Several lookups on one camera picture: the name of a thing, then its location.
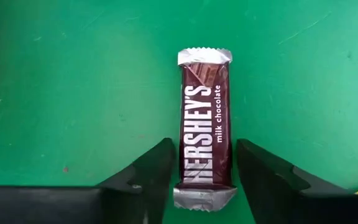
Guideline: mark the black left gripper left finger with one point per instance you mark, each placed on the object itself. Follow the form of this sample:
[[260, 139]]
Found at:
[[148, 186]]

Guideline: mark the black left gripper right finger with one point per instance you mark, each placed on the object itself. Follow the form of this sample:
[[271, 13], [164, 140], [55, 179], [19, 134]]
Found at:
[[266, 186]]

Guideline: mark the brown Hershey's chocolate bar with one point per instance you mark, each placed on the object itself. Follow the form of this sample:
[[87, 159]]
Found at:
[[205, 124]]

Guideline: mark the green table mat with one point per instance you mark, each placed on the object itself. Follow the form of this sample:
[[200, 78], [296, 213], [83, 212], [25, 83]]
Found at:
[[73, 93]]

